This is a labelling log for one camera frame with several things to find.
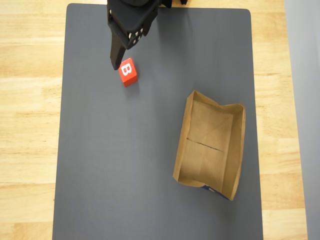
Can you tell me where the red cube with white B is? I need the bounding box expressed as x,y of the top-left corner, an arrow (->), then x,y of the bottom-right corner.
117,57 -> 139,88

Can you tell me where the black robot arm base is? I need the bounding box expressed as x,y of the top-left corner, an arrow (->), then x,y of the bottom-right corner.
159,0 -> 190,9

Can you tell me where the brown paper box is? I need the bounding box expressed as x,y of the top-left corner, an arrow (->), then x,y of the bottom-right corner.
172,89 -> 247,202

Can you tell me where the dark grey rectangular mat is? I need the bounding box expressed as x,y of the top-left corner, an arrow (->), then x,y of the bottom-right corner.
51,2 -> 264,240

